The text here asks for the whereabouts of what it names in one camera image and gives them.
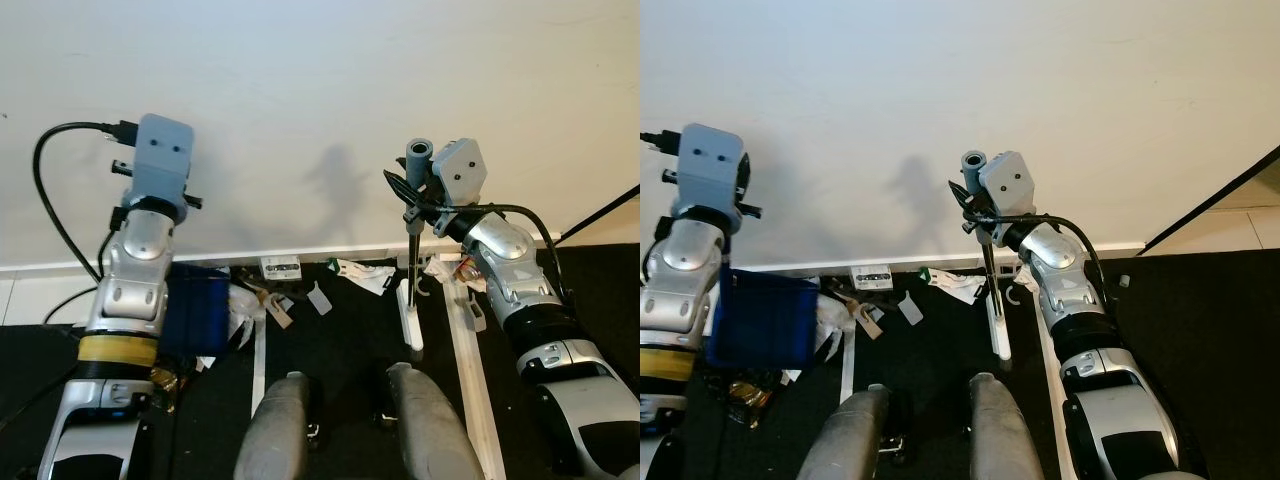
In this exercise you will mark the white and green wrapper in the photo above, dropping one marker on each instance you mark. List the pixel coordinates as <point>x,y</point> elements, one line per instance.
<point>362,275</point>
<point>955,285</point>

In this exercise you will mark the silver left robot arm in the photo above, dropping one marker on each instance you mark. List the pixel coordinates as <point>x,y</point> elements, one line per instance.
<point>678,270</point>
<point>130,290</point>

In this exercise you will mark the brown paper tag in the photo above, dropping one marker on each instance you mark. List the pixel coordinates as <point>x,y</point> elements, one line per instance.
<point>275,308</point>
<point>868,318</point>

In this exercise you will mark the black door threshold strip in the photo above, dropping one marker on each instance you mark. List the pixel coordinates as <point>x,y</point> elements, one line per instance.
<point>600,215</point>
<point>1210,200</point>

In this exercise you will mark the grey left robot leg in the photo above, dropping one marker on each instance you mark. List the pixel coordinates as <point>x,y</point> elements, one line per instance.
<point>850,440</point>
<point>280,430</point>

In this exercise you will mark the white crumpled plastic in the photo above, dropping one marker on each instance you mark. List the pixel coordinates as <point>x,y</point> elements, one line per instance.
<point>828,325</point>
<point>240,320</point>

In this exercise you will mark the grey paper scrap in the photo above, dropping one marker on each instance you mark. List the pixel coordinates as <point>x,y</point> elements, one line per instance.
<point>318,298</point>
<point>909,308</point>

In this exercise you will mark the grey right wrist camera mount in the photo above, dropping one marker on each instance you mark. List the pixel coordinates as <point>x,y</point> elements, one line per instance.
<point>1008,182</point>
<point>458,170</point>

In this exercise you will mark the grey robot leg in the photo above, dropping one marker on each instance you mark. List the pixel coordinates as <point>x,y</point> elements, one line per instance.
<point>280,430</point>
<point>430,430</point>
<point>850,440</point>
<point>1005,435</point>

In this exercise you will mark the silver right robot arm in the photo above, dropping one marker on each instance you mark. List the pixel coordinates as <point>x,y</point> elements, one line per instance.
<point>545,330</point>
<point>1100,370</point>

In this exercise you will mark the red and white wrapper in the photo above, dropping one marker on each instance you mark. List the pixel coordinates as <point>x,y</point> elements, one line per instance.
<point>458,270</point>

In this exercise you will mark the gold foil wrapper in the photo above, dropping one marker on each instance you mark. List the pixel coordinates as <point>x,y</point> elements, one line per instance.
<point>748,400</point>
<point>166,388</point>

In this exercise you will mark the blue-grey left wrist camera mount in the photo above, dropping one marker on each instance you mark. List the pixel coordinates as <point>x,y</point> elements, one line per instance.
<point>162,155</point>
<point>712,160</point>

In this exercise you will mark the grey right robot leg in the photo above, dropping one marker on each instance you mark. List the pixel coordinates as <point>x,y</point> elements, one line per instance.
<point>1005,435</point>
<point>430,430</point>

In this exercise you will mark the white power strip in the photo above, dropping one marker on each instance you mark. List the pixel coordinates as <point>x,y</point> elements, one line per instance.
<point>872,277</point>
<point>281,268</point>

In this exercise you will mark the black floor mat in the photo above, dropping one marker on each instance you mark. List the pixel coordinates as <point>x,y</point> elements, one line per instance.
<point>1180,340</point>
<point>340,340</point>

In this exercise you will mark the long wide white strip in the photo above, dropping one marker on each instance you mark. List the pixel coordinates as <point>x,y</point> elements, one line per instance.
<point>470,360</point>
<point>1050,370</point>

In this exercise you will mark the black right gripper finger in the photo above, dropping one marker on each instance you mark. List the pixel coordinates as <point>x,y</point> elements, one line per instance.
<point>398,184</point>
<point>961,194</point>

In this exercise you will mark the short thin white strip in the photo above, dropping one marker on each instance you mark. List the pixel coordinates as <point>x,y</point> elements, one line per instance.
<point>847,370</point>
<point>259,365</point>

